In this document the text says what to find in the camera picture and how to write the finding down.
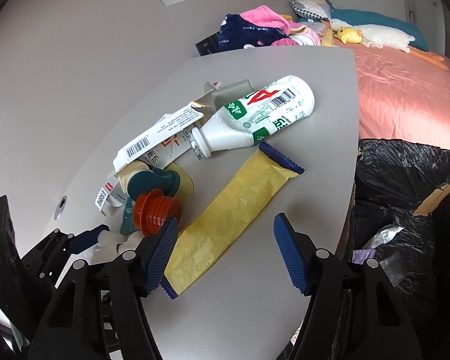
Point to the teal pillow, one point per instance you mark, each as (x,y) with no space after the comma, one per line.
(362,17)

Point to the yellow duck plush toy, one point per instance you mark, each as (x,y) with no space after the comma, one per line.
(349,35)

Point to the teal round cup lid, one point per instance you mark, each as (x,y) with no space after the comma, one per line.
(140,178)

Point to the cardboard trash box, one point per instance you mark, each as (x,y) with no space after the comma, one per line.
(432,201)

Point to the white tissue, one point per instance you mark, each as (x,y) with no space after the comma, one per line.
(112,244)

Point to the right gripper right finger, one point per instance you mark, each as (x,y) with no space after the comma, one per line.
(354,312)

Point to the white red-label small box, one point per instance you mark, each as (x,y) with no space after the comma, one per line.
(110,196)

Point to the black trash bag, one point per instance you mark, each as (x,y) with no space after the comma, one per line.
(392,179)

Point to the white goose plush toy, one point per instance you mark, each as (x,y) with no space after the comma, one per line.
(379,37)

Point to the navy patterned blanket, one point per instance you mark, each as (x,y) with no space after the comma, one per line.
(236,33)

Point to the yellow long plush pillow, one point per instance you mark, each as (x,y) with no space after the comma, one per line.
(328,38)

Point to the black wall socket panel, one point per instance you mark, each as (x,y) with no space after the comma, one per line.
(208,46)

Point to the grey desk cable grommet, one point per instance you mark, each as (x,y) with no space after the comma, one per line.
(60,207)

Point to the orange ribbed stopper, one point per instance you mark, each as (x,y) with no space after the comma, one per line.
(152,209)

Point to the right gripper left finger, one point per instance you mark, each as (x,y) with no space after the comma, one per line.
(130,277)

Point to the white milk bottle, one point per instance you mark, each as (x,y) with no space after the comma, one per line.
(254,117)

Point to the white barcode carton box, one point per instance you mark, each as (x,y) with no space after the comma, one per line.
(166,127)

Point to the purple plastic wrapper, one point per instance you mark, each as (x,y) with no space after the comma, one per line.
(360,256)

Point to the yellow blue-ended wrapper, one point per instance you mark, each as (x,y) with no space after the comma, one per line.
(202,243)

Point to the grey checkered pillow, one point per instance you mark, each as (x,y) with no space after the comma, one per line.
(315,10)

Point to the pink bed sheet mattress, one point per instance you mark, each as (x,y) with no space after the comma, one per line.
(402,97)

